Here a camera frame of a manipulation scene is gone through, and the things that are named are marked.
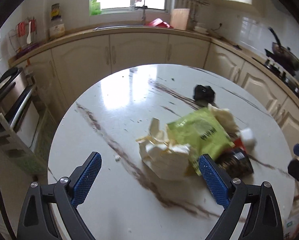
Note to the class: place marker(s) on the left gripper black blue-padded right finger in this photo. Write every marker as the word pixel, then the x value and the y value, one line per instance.
pixel 264 218

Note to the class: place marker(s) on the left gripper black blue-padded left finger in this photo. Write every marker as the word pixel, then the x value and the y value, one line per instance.
pixel 37 220

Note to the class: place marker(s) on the red snack wrapper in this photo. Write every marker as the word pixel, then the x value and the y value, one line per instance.
pixel 238 144

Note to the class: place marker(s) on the dark brown snack wrapper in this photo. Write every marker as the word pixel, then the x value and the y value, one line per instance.
pixel 236 163

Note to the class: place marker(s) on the yellow snack packet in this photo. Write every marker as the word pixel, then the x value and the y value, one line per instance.
pixel 225 118

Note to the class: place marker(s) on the light green snack packet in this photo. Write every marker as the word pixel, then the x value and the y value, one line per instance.
pixel 202 131

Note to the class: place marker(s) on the white paper tissue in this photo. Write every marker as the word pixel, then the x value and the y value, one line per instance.
pixel 164 156

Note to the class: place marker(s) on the crumpled black trash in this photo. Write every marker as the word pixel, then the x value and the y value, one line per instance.
pixel 204 93

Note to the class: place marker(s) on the cream lower kitchen cabinets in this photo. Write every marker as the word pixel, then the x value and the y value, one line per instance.
pixel 81 59

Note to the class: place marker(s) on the white rolling storage cart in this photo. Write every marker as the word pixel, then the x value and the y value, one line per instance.
pixel 26 132

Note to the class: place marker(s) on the gas stove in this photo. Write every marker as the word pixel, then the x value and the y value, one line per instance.
pixel 281 74

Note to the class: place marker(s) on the round white marble table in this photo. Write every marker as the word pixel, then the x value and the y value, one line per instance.
pixel 144 123

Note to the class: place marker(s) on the black frying pan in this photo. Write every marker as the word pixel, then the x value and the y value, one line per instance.
pixel 282 55

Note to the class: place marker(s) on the black rice cooker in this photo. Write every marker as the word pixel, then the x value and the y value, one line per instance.
pixel 12 85

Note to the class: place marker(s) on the white bowls stack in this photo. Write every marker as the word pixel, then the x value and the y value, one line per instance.
pixel 200 28

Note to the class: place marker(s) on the clear jar yellow label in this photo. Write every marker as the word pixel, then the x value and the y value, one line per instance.
pixel 57 26

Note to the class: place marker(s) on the wooden cutting board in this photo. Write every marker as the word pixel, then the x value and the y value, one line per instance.
pixel 179 18

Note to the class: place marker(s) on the red basin in sink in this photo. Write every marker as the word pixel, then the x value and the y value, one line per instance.
pixel 159 23

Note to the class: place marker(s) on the green bottle on windowsill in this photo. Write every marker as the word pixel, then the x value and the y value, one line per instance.
pixel 95 7

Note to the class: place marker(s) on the wire utensil rack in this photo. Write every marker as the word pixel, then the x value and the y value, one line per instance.
pixel 24 37

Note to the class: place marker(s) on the wall utensil rail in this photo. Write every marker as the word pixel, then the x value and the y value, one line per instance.
pixel 193 5

